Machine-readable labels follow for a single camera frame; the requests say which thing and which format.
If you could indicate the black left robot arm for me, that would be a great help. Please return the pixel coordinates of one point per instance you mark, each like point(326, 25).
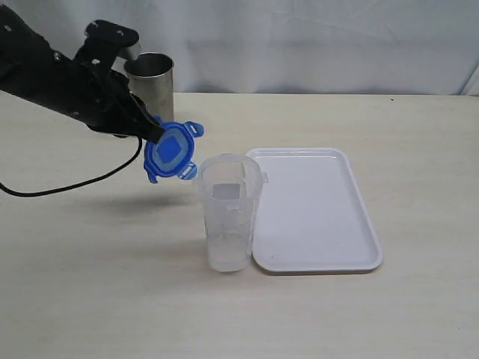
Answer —
point(26, 61)

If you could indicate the white backdrop curtain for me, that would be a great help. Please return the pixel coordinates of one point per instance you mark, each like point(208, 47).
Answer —
point(374, 46)

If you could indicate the white plastic tray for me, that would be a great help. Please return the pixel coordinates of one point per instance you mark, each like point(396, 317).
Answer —
point(312, 217)

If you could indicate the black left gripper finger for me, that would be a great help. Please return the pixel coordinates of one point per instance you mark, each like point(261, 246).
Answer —
point(140, 122)

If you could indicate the stainless steel cup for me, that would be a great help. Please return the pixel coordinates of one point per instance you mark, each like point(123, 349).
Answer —
point(151, 79)

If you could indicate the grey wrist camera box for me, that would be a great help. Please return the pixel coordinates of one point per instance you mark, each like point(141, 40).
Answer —
point(130, 52)

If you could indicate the blue plastic lid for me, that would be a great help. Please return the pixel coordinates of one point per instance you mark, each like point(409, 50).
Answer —
point(172, 155)

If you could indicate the clear plastic tall container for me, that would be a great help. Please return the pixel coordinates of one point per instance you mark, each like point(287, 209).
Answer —
point(230, 186)

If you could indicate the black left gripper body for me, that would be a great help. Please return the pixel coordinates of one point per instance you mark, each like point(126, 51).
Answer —
point(86, 88)

